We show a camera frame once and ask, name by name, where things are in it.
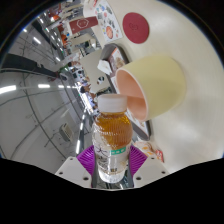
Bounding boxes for flat round red coaster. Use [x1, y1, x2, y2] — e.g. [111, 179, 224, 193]
[122, 12, 150, 45]

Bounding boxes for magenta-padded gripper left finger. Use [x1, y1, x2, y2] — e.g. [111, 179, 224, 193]
[54, 144, 98, 189]

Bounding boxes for clear tea bottle white cap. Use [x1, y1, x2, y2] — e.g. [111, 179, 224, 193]
[91, 94, 134, 184]

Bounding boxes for ceiling air conditioner unit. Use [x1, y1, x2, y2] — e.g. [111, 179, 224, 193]
[59, 122, 75, 143]

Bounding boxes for ceiling strip lights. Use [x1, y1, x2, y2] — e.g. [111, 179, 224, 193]
[0, 26, 88, 155]

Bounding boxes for crumpled white napkin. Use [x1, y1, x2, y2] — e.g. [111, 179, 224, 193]
[96, 59, 113, 76]

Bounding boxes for person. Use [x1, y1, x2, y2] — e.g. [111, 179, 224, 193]
[79, 83, 98, 102]

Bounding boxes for beige canteen chairs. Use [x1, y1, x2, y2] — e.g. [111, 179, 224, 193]
[64, 31, 113, 95]

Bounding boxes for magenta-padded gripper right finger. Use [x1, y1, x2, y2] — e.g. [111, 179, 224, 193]
[126, 144, 168, 188]

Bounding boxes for colourful printed flyer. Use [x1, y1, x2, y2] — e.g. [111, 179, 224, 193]
[94, 0, 124, 43]

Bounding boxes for red paper cup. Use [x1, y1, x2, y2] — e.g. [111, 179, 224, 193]
[68, 15, 100, 35]

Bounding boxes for pale yellow cup pink inside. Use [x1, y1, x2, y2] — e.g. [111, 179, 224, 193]
[115, 55, 187, 123]

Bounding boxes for red sauce packet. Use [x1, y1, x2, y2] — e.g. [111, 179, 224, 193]
[154, 148, 165, 163]

